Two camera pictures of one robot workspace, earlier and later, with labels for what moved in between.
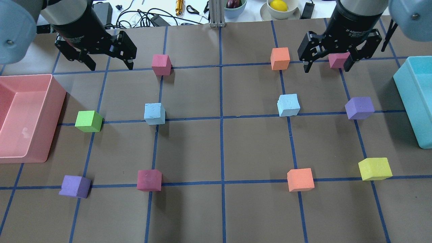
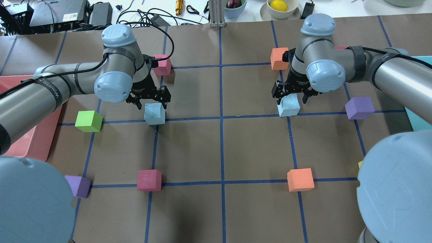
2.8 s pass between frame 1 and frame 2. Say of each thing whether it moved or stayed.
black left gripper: moved
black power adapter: stayed
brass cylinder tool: stayed
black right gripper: moved
